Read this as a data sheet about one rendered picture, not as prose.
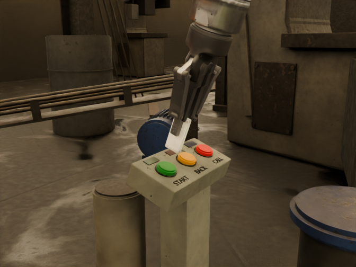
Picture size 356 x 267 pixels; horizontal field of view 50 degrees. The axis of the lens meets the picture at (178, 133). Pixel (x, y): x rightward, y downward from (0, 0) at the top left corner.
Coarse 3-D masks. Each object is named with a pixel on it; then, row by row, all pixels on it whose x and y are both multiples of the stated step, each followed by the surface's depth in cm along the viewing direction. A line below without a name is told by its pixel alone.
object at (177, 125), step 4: (172, 112) 67; (172, 116) 67; (176, 116) 66; (176, 120) 69; (172, 124) 70; (176, 124) 69; (180, 124) 69; (172, 128) 70; (176, 128) 69; (180, 128) 70; (172, 132) 70; (176, 132) 69
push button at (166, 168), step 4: (160, 164) 74; (164, 164) 75; (168, 164) 75; (172, 164) 76; (160, 168) 73; (164, 168) 73; (168, 168) 74; (172, 168) 74; (160, 172) 73; (164, 172) 73; (168, 172) 73; (172, 172) 73
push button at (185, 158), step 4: (184, 152) 82; (180, 156) 80; (184, 156) 80; (188, 156) 81; (192, 156) 81; (180, 160) 79; (184, 160) 79; (188, 160) 79; (192, 160) 80; (188, 164) 79; (192, 164) 80
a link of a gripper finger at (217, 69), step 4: (216, 68) 70; (220, 68) 70; (212, 76) 70; (216, 76) 71; (212, 80) 70; (208, 84) 70; (212, 84) 71; (204, 88) 71; (208, 88) 70; (204, 92) 71; (208, 92) 71; (204, 96) 71; (200, 100) 71; (204, 100) 71; (200, 104) 71; (200, 108) 72; (196, 112) 71
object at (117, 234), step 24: (96, 192) 85; (120, 192) 85; (96, 216) 86; (120, 216) 84; (144, 216) 89; (96, 240) 88; (120, 240) 85; (144, 240) 90; (96, 264) 92; (120, 264) 87; (144, 264) 91
